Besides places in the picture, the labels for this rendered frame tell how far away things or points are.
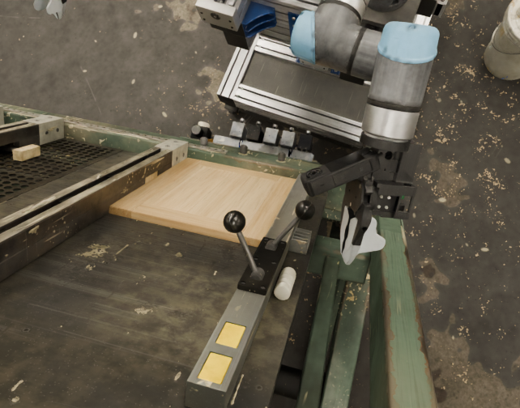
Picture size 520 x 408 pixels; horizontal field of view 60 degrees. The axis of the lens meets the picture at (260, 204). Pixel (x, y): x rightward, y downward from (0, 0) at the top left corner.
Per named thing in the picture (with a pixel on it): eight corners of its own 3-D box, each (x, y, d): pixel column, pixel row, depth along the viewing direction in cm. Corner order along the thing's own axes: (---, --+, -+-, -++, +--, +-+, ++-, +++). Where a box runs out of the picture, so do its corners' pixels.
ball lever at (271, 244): (277, 252, 90) (320, 206, 85) (273, 261, 87) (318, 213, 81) (262, 240, 90) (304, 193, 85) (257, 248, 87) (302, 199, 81)
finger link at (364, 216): (364, 250, 67) (377, 195, 64) (354, 249, 67) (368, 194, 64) (354, 236, 71) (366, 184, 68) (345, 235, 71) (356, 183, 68)
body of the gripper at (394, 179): (407, 225, 67) (429, 146, 63) (353, 220, 66) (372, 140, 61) (388, 206, 74) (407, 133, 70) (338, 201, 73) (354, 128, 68)
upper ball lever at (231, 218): (271, 274, 78) (243, 204, 75) (267, 284, 75) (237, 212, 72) (252, 278, 80) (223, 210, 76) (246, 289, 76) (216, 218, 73)
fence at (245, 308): (313, 188, 142) (315, 176, 140) (222, 417, 54) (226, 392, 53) (297, 184, 143) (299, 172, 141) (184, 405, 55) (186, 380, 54)
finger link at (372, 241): (381, 274, 71) (395, 222, 68) (345, 273, 70) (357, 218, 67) (373, 265, 74) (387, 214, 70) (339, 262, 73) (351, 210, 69)
